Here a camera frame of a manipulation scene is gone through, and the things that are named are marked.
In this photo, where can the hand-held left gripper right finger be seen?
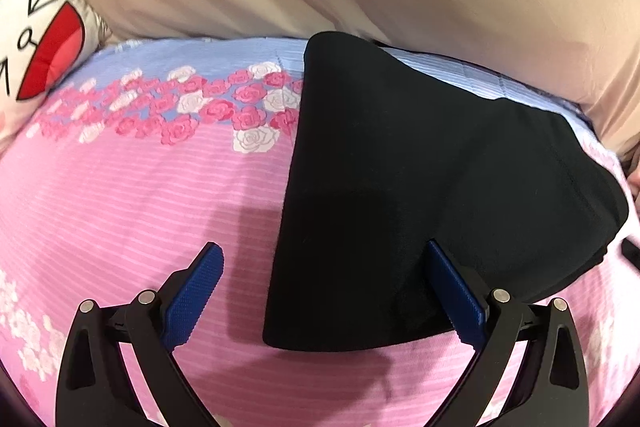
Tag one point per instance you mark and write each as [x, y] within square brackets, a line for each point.
[457, 292]

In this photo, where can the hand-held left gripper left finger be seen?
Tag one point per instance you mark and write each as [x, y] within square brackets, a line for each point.
[195, 302]

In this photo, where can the black pants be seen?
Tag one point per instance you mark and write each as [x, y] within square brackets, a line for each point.
[400, 157]

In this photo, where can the pink floral bed sheet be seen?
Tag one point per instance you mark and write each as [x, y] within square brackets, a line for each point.
[125, 187]

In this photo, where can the white cartoon face pillow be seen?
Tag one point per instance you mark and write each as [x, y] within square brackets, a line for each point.
[45, 32]

